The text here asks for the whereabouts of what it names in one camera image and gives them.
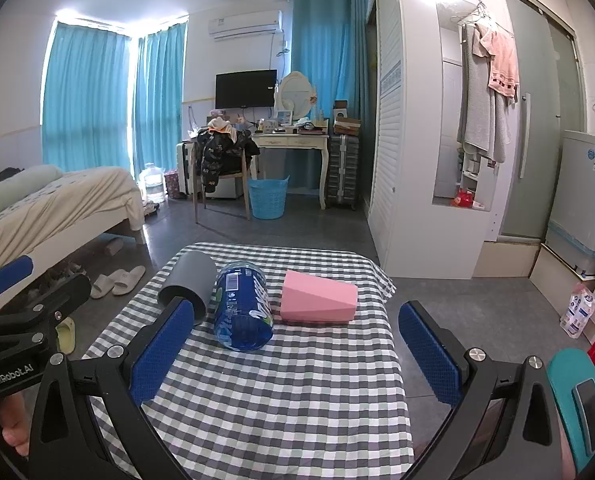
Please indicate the white dressing desk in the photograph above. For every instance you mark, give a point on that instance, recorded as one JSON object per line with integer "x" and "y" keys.
{"x": 290, "y": 142}

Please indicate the wooden chair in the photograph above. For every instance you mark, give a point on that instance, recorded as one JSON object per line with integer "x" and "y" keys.
{"x": 227, "y": 180}

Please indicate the white washing machine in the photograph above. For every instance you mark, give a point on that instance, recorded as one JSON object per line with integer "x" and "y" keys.
{"x": 585, "y": 200}

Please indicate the white oval mirror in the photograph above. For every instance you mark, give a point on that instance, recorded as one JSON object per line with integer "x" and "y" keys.
{"x": 293, "y": 91}

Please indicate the beige blanket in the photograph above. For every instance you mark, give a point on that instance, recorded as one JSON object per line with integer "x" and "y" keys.
{"x": 62, "y": 200}

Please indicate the pink towel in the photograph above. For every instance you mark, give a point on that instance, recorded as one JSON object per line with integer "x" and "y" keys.
{"x": 502, "y": 67}

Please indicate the pile of clothes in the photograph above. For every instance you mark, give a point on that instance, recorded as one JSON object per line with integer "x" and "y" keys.
{"x": 221, "y": 124}

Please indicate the pale yellow slipper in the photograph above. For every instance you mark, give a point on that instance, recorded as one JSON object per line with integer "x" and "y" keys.
{"x": 67, "y": 336}

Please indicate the tall turquoise curtain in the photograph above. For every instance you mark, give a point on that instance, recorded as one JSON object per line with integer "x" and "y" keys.
{"x": 330, "y": 60}

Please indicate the teal chair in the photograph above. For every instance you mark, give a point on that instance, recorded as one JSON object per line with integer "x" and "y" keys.
{"x": 560, "y": 385}

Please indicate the white air conditioner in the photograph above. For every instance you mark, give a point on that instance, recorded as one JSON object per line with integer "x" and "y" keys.
{"x": 245, "y": 24}

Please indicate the frosted glass door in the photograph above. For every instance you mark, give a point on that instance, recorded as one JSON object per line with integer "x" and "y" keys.
{"x": 532, "y": 125}

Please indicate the bed with white frame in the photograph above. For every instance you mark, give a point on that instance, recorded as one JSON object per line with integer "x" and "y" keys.
{"x": 77, "y": 220}

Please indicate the narrow turquoise curtain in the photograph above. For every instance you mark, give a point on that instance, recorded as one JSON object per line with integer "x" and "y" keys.
{"x": 158, "y": 105}

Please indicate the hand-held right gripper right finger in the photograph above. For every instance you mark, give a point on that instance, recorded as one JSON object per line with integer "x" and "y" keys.
{"x": 430, "y": 355}

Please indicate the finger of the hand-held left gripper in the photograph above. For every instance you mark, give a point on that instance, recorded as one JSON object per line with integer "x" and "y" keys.
{"x": 8, "y": 271}
{"x": 52, "y": 297}

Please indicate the white detergent bag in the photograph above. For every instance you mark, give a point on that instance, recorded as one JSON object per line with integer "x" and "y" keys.
{"x": 577, "y": 312}

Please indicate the grey ribbed suitcase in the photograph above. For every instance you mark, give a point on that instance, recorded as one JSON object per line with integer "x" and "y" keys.
{"x": 342, "y": 172}

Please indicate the pink bag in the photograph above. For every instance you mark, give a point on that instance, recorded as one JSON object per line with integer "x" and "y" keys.
{"x": 171, "y": 182}

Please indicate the dark patterned jacket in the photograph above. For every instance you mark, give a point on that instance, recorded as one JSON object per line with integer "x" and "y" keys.
{"x": 222, "y": 152}

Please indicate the light green pillow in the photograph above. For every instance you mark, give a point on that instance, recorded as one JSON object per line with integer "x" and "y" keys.
{"x": 22, "y": 182}

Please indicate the blue plastic basket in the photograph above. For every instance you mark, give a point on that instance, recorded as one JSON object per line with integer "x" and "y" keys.
{"x": 268, "y": 197}

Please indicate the person's left hand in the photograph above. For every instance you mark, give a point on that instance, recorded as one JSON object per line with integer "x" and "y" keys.
{"x": 15, "y": 430}

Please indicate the grey towel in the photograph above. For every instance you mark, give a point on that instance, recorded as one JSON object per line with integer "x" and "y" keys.
{"x": 477, "y": 110}

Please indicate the white louvred wardrobe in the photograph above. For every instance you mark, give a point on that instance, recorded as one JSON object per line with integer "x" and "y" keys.
{"x": 402, "y": 135}

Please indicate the pink wedge block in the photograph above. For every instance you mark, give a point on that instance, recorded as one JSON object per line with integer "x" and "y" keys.
{"x": 317, "y": 301}

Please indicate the white suitcase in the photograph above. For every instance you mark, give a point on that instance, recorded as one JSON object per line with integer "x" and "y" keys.
{"x": 182, "y": 170}

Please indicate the dark phone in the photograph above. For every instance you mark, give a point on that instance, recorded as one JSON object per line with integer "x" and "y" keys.
{"x": 588, "y": 407}

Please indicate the clear water jug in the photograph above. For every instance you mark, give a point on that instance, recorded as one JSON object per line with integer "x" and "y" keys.
{"x": 152, "y": 185}

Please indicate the small cardboard box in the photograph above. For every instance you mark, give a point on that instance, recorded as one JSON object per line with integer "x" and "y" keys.
{"x": 340, "y": 109}

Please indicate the blue snack can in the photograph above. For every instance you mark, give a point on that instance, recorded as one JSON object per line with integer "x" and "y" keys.
{"x": 242, "y": 312}

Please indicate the red packet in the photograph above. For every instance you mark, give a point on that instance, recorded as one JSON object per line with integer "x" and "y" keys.
{"x": 462, "y": 199}

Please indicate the grey cup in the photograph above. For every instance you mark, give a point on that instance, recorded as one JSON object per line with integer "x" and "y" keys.
{"x": 191, "y": 275}

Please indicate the flat cardboard box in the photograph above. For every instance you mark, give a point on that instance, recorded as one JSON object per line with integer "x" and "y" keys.
{"x": 347, "y": 125}

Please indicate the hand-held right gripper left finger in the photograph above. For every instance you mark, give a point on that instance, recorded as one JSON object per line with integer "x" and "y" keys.
{"x": 161, "y": 352}

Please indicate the black television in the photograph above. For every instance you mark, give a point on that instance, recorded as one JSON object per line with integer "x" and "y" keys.
{"x": 246, "y": 89}

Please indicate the wide turquoise curtain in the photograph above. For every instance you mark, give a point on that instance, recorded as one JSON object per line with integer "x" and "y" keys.
{"x": 85, "y": 105}

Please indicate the grey white checkered tablecloth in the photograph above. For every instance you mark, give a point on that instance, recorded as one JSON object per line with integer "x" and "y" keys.
{"x": 302, "y": 390}

